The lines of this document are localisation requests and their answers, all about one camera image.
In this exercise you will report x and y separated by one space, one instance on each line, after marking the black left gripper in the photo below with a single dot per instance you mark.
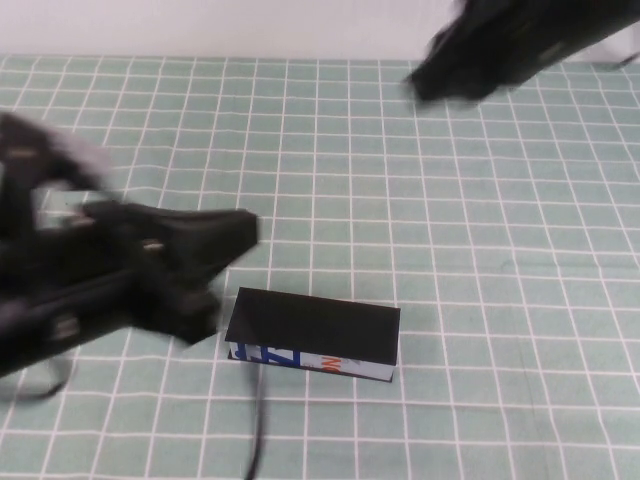
115 260

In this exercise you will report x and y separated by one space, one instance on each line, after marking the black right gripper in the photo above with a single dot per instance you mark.
465 65

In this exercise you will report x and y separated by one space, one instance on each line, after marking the black printed glasses case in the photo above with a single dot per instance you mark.
315 325

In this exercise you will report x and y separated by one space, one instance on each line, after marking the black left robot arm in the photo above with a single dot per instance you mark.
50 330

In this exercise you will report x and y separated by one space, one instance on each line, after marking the green white-checked tablecloth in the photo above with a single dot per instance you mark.
400 200

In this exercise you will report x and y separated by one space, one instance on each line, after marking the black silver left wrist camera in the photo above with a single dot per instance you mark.
50 145

